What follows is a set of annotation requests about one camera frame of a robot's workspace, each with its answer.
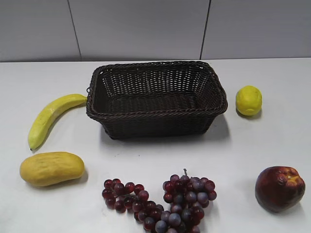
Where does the purple red grape bunch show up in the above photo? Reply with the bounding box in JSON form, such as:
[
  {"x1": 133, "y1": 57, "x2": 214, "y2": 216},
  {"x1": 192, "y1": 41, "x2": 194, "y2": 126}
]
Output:
[{"x1": 102, "y1": 174, "x2": 217, "y2": 233}]

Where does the dark brown wicker basket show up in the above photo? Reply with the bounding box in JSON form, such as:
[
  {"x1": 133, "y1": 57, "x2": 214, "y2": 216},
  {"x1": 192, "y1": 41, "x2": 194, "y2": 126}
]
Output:
[{"x1": 86, "y1": 61, "x2": 228, "y2": 139}]

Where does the yellow lemon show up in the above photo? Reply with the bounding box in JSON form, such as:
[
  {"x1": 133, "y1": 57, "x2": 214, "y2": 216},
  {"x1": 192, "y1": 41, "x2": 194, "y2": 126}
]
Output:
[{"x1": 236, "y1": 85, "x2": 262, "y2": 116}]

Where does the yellow banana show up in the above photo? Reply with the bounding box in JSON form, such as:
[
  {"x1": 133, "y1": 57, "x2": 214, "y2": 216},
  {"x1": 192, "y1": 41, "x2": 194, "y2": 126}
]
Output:
[{"x1": 28, "y1": 94, "x2": 87, "y2": 151}]

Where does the yellow mango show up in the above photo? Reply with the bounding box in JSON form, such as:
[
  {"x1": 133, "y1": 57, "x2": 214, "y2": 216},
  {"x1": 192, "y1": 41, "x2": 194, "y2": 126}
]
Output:
[{"x1": 19, "y1": 151, "x2": 85, "y2": 187}]

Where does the dark red apple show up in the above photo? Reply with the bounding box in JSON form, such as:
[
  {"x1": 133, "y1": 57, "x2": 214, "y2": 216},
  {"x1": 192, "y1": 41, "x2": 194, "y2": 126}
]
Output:
[{"x1": 255, "y1": 166, "x2": 306, "y2": 213}]

